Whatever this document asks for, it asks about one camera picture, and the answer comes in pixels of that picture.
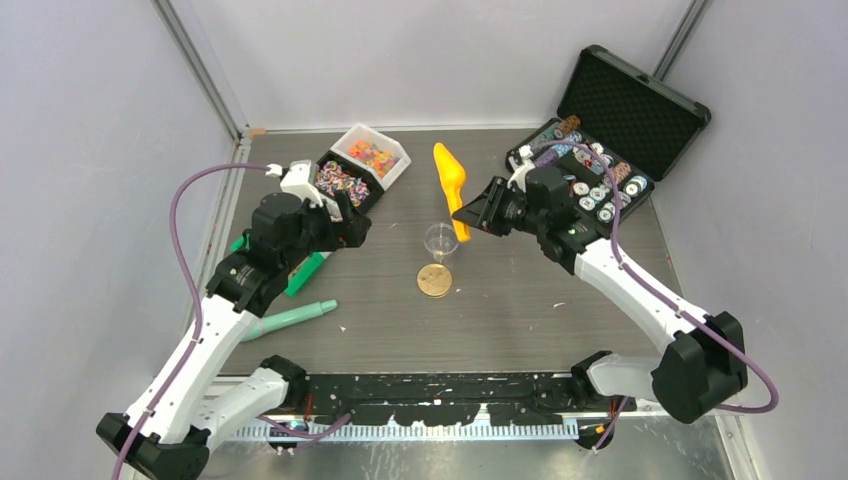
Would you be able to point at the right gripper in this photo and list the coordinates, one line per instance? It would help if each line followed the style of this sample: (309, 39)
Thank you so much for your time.
(485, 211)

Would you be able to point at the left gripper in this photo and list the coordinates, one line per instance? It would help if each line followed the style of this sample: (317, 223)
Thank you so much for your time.
(347, 232)

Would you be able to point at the orange plastic scoop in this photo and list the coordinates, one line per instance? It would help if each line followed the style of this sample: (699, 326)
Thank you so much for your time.
(452, 177)

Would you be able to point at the clear plastic jar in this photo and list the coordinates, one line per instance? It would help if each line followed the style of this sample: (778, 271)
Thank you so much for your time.
(440, 241)

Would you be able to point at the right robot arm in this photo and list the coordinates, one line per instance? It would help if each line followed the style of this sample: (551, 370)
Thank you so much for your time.
(694, 372)

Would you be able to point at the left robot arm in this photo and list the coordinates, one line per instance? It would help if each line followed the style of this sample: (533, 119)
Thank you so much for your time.
(171, 431)

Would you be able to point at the green bin with candies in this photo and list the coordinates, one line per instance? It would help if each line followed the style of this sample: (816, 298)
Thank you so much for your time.
(300, 275)

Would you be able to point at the white bin with gummy candies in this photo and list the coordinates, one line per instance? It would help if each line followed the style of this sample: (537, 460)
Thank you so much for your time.
(377, 153)

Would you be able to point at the black bin with lollipops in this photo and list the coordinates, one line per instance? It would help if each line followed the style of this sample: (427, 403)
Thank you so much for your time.
(335, 173)

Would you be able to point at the gold jar lid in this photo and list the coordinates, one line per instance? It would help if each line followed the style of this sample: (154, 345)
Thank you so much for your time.
(434, 280)

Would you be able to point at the mint green pen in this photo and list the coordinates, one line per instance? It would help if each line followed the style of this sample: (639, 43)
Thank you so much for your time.
(289, 318)

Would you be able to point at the black poker chip case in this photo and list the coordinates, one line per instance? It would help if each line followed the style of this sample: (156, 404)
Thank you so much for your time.
(616, 132)

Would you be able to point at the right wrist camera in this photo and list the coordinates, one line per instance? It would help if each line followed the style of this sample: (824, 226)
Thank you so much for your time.
(521, 160)

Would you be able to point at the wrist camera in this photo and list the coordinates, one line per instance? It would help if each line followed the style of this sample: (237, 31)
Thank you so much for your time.
(521, 160)
(299, 181)

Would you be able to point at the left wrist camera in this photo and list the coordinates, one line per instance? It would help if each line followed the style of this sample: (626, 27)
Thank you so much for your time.
(299, 181)

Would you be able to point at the aluminium frame rail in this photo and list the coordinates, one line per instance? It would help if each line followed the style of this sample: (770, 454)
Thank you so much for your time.
(173, 16)

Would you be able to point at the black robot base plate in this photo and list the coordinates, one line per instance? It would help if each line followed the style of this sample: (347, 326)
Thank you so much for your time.
(445, 399)

